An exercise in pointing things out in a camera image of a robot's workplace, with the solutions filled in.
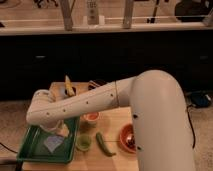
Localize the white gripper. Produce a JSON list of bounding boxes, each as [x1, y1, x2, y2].
[[41, 120, 69, 137]]

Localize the blue sponge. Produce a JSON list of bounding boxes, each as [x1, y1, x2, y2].
[[44, 135, 64, 153]]

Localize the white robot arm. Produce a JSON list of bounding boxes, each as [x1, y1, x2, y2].
[[26, 70, 196, 171]]

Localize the dark object behind arm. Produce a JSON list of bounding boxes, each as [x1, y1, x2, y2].
[[88, 79, 106, 90]]

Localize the green plastic tray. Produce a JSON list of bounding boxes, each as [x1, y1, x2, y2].
[[17, 117, 80, 163]]

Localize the green small cup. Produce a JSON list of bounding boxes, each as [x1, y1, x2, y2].
[[76, 134, 92, 152]]

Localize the orange small cup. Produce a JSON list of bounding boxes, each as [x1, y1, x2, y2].
[[83, 112, 100, 126]]

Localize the green chili pepper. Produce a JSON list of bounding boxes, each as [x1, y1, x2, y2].
[[96, 132, 116, 157]]

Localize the red bowl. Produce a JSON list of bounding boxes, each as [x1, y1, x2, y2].
[[118, 123, 136, 154]]

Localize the white remote on stand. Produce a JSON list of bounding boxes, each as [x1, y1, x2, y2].
[[86, 0, 99, 25]]

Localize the dark blue floor device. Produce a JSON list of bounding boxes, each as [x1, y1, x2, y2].
[[190, 92, 212, 108]]

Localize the black bag on shelf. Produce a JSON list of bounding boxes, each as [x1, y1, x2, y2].
[[174, 0, 213, 22]]

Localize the left wooden post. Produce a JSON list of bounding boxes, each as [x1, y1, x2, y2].
[[59, 0, 73, 31]]

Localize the wooden post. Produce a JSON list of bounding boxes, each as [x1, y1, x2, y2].
[[122, 0, 134, 29], [59, 0, 73, 31]]

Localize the black floor cable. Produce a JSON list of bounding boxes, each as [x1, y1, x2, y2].
[[185, 103, 198, 150]]

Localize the right wooden post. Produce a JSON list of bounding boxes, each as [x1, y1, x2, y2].
[[122, 0, 134, 29]]

